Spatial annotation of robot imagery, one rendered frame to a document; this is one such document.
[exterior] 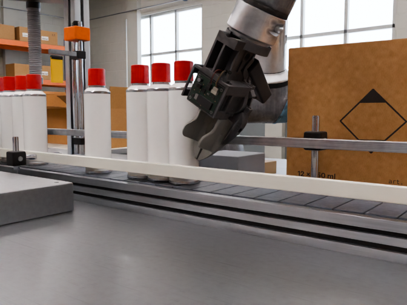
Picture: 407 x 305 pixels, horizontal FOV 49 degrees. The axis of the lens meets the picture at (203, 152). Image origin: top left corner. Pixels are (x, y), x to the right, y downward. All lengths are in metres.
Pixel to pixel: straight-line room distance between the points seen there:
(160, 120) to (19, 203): 0.26
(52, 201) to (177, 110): 0.26
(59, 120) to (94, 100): 2.36
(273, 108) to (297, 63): 0.34
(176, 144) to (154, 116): 0.07
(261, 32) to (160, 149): 0.27
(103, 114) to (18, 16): 8.78
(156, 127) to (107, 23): 9.14
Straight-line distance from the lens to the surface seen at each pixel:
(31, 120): 1.07
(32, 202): 0.76
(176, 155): 0.74
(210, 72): 0.64
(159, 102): 0.77
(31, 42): 1.28
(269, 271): 0.50
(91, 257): 0.56
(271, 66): 1.16
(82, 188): 0.88
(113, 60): 9.63
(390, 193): 0.56
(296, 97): 0.86
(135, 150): 0.81
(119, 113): 2.81
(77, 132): 1.02
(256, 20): 0.63
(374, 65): 0.82
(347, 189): 0.58
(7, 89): 1.17
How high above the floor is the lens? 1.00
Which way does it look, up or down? 5 degrees down
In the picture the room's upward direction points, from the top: straight up
